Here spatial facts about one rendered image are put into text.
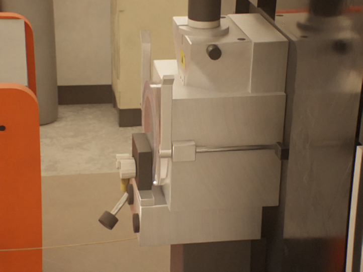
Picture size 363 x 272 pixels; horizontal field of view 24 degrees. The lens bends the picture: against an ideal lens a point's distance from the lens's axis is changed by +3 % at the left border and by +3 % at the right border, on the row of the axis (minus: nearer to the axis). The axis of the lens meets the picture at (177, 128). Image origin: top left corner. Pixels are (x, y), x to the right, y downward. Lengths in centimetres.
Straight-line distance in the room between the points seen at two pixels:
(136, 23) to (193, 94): 318
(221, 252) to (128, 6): 312
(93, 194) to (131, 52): 218
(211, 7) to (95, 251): 92
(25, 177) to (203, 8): 48
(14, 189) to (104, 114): 310
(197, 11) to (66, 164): 297
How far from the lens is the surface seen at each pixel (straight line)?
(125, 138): 386
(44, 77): 395
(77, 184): 175
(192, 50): 63
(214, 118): 64
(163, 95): 62
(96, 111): 420
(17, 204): 108
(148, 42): 72
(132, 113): 397
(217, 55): 62
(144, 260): 148
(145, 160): 67
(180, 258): 72
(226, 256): 72
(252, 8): 75
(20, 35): 125
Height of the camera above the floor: 146
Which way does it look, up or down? 22 degrees down
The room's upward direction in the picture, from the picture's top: 2 degrees clockwise
